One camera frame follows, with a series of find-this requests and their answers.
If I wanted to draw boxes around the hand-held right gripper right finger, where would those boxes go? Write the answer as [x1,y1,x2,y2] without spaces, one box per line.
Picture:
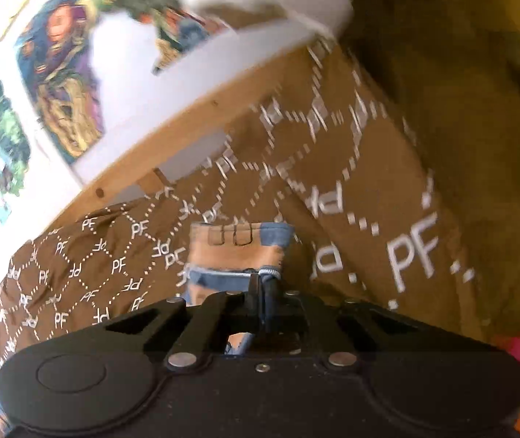
[262,277,421,369]

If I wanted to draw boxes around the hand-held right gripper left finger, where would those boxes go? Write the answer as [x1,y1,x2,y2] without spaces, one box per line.
[104,274,263,369]

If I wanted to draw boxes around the wooden bed frame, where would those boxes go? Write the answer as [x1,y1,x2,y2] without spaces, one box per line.
[50,36,334,234]

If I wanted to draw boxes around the brown printed blanket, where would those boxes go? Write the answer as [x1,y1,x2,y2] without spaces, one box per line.
[0,0,520,377]

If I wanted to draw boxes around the blue pants with tan print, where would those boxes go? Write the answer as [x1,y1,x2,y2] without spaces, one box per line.
[178,221,297,357]

